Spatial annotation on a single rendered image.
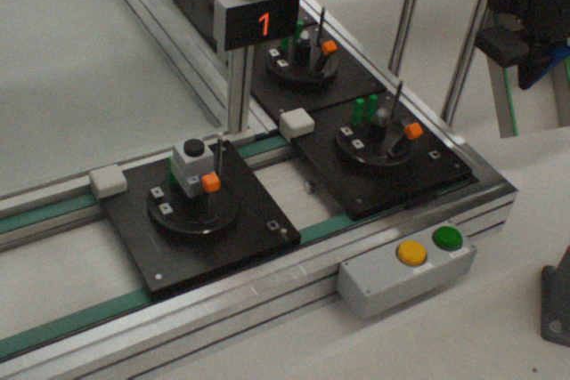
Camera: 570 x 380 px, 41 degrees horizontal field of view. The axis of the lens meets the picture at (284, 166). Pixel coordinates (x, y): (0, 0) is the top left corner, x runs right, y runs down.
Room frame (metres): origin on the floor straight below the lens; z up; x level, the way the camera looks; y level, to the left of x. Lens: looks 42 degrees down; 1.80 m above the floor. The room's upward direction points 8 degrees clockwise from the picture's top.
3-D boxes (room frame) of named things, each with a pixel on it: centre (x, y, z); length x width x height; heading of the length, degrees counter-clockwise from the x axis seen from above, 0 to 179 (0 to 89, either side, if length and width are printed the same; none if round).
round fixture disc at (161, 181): (0.79, 0.13, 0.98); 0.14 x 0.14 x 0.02
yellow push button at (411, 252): (0.76, -0.20, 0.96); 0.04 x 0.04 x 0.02
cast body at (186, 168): (0.80, 0.13, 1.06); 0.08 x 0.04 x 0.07; 36
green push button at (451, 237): (0.80, -0.26, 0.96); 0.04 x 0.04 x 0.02
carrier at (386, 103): (0.99, -0.15, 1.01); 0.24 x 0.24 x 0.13; 35
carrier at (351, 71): (1.19, -0.01, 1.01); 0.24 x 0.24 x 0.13; 35
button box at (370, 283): (0.76, -0.20, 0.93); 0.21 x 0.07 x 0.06; 125
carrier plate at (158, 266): (0.79, 0.13, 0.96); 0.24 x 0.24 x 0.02; 35
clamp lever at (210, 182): (0.76, 0.10, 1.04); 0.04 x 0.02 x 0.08; 35
